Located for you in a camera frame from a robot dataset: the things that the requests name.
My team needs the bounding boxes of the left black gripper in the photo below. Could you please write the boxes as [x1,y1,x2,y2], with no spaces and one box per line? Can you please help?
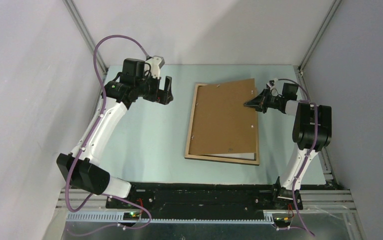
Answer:
[135,70,173,105]

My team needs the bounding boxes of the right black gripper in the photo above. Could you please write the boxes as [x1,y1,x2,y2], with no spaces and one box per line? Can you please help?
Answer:
[243,87,284,114]

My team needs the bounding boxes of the aluminium corner post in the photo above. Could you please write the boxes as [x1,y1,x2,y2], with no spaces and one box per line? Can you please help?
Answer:
[62,0,109,74]
[298,0,343,71]

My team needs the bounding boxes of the aluminium front rail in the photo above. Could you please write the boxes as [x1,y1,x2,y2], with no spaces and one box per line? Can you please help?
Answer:
[55,188,358,214]

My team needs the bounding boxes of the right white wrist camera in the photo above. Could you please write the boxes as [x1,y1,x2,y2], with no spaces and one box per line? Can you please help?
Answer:
[266,78,279,96]

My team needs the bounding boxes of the left aluminium corner post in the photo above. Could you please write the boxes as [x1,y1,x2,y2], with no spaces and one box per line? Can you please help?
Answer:
[62,0,109,74]

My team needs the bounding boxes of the grey slotted cable duct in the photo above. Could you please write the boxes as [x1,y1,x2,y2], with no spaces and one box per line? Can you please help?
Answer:
[66,211,274,225]

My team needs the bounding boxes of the landscape photo print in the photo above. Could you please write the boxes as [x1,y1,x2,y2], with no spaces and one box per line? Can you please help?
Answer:
[209,152,256,161]

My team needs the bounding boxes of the right aluminium corner post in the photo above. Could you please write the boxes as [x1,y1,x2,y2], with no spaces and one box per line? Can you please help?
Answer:
[298,0,343,71]

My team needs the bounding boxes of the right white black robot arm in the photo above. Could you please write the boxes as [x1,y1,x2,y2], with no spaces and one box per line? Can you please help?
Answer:
[243,79,332,209]

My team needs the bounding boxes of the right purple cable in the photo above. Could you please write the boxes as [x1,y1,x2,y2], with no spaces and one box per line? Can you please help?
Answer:
[270,78,320,237]

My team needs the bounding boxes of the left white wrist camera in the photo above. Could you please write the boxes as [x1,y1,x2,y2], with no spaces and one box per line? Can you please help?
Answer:
[144,55,165,79]

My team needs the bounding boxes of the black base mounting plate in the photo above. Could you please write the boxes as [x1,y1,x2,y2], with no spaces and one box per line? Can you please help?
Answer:
[105,190,303,221]

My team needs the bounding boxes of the wooden picture frame with glass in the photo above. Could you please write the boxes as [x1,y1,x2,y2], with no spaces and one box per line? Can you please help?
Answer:
[184,82,261,167]

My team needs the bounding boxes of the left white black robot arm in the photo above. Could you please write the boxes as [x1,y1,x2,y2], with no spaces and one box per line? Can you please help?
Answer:
[56,55,174,209]

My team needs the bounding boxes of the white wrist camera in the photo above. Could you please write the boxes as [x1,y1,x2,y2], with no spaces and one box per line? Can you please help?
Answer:
[266,78,279,96]
[144,55,165,79]

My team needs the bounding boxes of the brown cardboard backing board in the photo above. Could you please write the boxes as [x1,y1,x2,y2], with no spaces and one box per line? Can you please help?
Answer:
[188,78,259,157]

